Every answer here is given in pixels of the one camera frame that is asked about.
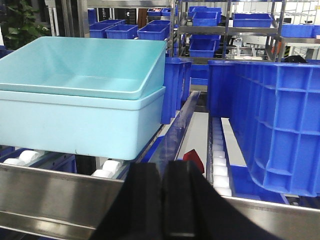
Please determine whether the steel lane divider rail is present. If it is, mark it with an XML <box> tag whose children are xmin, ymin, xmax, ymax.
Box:
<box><xmin>148</xmin><ymin>90</ymin><xmax>201</xmax><ymax>176</ymax></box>

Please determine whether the background steel shelving unit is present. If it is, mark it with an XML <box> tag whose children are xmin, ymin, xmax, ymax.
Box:
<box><xmin>170</xmin><ymin>0</ymin><xmax>320</xmax><ymax>64</ymax></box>

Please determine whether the light cyan plastic bin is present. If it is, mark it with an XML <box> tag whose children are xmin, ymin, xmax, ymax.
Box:
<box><xmin>0</xmin><ymin>88</ymin><xmax>165</xmax><ymax>161</ymax></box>

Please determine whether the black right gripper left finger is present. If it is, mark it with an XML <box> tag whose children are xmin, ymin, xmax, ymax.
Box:
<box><xmin>90</xmin><ymin>163</ymin><xmax>162</xmax><ymax>240</ymax></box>

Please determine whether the stainless steel shelf front rail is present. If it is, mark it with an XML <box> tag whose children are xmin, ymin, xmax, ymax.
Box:
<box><xmin>0</xmin><ymin>164</ymin><xmax>320</xmax><ymax>240</ymax></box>

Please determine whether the potted green plant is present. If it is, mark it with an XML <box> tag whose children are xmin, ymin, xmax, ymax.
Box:
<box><xmin>0</xmin><ymin>0</ymin><xmax>51</xmax><ymax>50</ymax></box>

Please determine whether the large blue ribbed crate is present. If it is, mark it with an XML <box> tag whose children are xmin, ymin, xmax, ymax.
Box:
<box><xmin>208</xmin><ymin>60</ymin><xmax>320</xmax><ymax>197</ymax></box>

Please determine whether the blue crate behind cyan bins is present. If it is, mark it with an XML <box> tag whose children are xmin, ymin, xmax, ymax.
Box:
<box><xmin>161</xmin><ymin>57</ymin><xmax>193</xmax><ymax>125</ymax></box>

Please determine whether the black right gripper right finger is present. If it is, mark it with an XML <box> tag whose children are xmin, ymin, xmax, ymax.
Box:
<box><xmin>162</xmin><ymin>161</ymin><xmax>277</xmax><ymax>240</ymax></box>

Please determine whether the white roller track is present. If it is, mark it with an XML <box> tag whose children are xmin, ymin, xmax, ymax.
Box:
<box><xmin>212</xmin><ymin>117</ymin><xmax>232</xmax><ymax>197</ymax></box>

